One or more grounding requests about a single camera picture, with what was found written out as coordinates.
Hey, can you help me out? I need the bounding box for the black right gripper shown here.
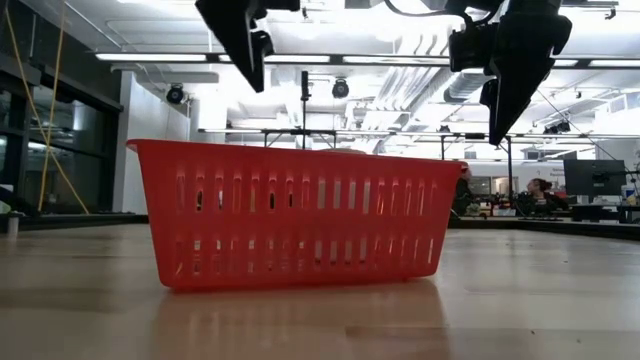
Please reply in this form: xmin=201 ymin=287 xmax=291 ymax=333
xmin=479 ymin=0 xmax=574 ymax=147

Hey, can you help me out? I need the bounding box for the red slotted plastic basket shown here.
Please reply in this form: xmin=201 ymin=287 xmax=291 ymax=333
xmin=125 ymin=138 xmax=470 ymax=292

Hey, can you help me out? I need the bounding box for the black track light cluster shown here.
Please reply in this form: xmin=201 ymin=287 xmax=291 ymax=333
xmin=543 ymin=120 xmax=573 ymax=136

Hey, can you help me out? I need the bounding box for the black vertical pole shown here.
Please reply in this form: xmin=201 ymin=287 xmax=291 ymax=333
xmin=299 ymin=69 xmax=312 ymax=150

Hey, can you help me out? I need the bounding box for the person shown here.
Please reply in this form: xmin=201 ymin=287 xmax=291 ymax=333
xmin=451 ymin=167 xmax=474 ymax=218
xmin=518 ymin=177 xmax=570 ymax=217

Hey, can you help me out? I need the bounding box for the black computer monitor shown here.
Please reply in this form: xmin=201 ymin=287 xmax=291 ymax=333
xmin=563 ymin=158 xmax=628 ymax=198

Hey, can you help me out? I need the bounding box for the dark office desk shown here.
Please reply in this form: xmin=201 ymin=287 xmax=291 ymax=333
xmin=569 ymin=201 xmax=640 ymax=225

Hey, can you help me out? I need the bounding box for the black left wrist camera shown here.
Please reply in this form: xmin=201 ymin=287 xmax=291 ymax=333
xmin=259 ymin=0 xmax=302 ymax=12

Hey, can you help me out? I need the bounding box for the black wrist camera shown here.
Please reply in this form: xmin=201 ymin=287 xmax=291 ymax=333
xmin=448 ymin=22 xmax=501 ymax=74
xmin=259 ymin=0 xmax=302 ymax=12

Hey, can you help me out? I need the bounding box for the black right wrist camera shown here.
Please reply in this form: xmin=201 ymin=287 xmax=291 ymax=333
xmin=448 ymin=22 xmax=501 ymax=74

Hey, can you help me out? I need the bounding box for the silver ventilation duct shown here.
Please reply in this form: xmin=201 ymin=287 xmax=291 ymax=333
xmin=442 ymin=69 xmax=495 ymax=104

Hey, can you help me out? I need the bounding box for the thin black diagonal cable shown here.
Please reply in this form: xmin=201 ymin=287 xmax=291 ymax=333
xmin=536 ymin=88 xmax=622 ymax=162

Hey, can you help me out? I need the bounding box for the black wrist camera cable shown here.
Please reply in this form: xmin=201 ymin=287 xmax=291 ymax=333
xmin=383 ymin=0 xmax=474 ymax=26

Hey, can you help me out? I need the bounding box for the yellow hanging cable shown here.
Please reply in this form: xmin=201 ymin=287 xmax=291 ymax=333
xmin=37 ymin=0 xmax=66 ymax=212
xmin=3 ymin=0 xmax=90 ymax=216

